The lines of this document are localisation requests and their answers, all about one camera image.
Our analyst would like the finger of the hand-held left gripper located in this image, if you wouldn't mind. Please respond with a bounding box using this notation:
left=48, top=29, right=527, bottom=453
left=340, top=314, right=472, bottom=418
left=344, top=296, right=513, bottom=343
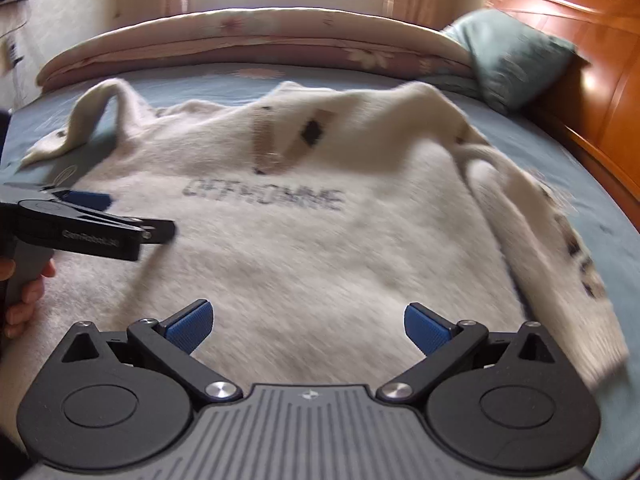
left=42, top=187, right=112, bottom=213
left=141, top=219, right=177, bottom=246

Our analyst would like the bed with blue floral sheet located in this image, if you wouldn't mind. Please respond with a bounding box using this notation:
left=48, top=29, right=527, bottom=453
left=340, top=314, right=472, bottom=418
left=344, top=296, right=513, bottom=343
left=0, top=62, right=640, bottom=480

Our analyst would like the teal printed pillow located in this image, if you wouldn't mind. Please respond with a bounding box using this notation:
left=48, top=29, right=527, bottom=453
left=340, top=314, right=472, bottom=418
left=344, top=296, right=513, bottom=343
left=442, top=9, right=578, bottom=113

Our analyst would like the person's left hand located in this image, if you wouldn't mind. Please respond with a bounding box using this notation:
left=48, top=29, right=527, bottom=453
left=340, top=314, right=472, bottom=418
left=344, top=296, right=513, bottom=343
left=0, top=257, right=57, bottom=340

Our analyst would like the pink floral quilt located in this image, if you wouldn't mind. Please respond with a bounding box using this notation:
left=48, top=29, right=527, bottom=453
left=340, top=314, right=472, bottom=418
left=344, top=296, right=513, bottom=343
left=36, top=7, right=476, bottom=93

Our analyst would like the flat teal pillow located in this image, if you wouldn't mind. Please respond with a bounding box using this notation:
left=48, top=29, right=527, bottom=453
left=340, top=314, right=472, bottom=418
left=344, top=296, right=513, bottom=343
left=425, top=72, right=486, bottom=98

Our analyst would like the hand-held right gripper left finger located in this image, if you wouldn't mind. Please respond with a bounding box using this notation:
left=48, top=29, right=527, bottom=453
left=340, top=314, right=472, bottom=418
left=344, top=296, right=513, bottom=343
left=60, top=299, right=243, bottom=403

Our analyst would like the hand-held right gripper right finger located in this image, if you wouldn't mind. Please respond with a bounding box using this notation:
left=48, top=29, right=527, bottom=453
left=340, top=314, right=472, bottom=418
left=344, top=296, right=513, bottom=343
left=375, top=302, right=557, bottom=403

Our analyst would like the wooden headboard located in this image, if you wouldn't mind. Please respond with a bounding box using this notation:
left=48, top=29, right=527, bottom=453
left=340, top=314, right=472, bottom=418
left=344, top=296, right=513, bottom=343
left=487, top=0, right=640, bottom=231

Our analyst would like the white fuzzy sweater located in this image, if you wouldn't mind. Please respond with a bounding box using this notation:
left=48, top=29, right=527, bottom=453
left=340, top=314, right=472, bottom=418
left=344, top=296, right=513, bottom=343
left=20, top=77, right=631, bottom=391

